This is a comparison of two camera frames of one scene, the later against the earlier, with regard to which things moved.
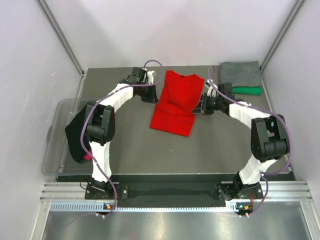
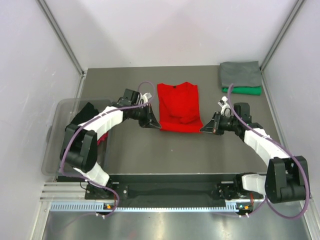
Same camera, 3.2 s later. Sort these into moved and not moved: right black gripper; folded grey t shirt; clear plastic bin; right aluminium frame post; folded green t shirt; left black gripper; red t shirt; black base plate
Moved: left black gripper; right black gripper; red t shirt
Not moved: right aluminium frame post; folded grey t shirt; clear plastic bin; black base plate; folded green t shirt
